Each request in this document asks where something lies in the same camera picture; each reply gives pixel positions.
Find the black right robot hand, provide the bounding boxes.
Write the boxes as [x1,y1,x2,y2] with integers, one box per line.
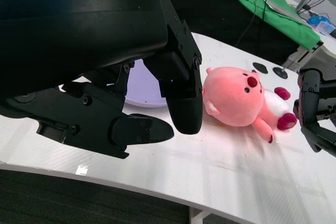
[292,68,336,154]

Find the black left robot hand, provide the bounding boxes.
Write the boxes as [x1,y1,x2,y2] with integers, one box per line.
[0,0,203,159]

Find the pink plush doll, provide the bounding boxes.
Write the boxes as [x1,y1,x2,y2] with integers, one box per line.
[202,66,298,145]

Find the lavender plastic plate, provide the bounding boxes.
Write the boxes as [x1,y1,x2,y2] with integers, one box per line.
[124,59,169,108]

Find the black table cap with stem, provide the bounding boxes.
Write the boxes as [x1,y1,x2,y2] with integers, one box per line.
[272,66,289,79]

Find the flat black round table cap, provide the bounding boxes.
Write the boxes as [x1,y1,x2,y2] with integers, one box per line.
[252,62,268,75]

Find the blue plastic box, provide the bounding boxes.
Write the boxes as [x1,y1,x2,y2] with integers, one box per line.
[307,13,335,36]

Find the green cloth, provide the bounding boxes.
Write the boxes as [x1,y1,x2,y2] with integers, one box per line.
[183,0,324,51]

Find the black backdrop cloth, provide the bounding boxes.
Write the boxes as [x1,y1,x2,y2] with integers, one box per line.
[157,0,292,65]

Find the grey metal table bracket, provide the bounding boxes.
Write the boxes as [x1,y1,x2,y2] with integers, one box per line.
[282,40,324,68]

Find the thin black hanging cable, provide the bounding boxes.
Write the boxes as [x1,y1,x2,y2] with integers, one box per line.
[237,0,270,48]

